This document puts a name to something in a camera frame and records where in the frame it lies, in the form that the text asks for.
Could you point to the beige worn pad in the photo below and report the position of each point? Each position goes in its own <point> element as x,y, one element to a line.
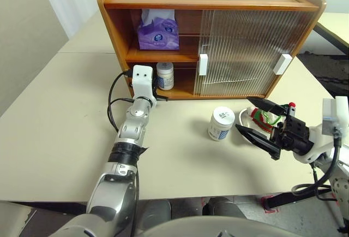
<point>13,220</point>

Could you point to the grey robot torso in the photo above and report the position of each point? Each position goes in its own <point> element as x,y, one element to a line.
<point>191,228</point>

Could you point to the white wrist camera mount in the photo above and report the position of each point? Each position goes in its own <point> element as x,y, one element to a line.
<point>316,138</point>
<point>141,84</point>

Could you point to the black table base bar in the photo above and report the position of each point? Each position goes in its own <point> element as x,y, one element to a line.
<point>294,198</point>

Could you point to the beige table with black frame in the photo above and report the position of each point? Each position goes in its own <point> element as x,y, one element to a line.
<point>336,24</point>

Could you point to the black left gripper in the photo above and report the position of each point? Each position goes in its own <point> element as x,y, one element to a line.
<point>155,83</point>

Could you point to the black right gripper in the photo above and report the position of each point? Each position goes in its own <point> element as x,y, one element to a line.
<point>293,137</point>

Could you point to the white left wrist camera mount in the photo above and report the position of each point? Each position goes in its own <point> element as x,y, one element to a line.
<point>141,84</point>

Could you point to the white plastic jar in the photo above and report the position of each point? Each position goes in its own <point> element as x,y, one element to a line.
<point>221,125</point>
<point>165,76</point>

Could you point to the purple tissue pack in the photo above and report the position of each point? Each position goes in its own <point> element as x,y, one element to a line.
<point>158,37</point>

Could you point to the ribbed clear sliding door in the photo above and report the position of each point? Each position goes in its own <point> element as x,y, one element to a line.
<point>197,86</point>
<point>300,43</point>

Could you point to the white box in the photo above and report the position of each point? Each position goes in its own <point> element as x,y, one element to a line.
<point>282,64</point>

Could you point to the white knitted toy green hat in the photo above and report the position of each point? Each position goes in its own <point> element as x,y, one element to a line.
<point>259,117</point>

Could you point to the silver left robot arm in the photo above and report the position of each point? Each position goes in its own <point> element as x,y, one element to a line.
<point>131,130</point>

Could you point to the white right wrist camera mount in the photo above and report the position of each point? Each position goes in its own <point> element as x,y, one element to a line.
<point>316,138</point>

